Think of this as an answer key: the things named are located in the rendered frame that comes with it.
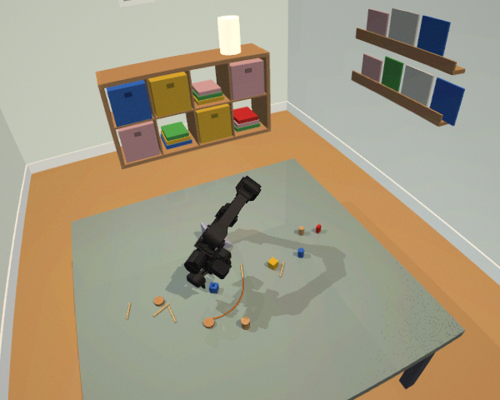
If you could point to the blue square block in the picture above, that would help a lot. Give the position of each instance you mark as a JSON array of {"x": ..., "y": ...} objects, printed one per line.
[{"x": 213, "y": 287}]

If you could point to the yellow cube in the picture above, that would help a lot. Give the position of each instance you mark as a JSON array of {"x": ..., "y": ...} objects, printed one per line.
[{"x": 273, "y": 263}]

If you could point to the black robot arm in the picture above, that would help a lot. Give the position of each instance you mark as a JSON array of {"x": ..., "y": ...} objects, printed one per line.
[{"x": 213, "y": 237}]

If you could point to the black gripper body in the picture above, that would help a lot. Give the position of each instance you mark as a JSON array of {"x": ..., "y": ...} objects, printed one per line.
[{"x": 199, "y": 279}]

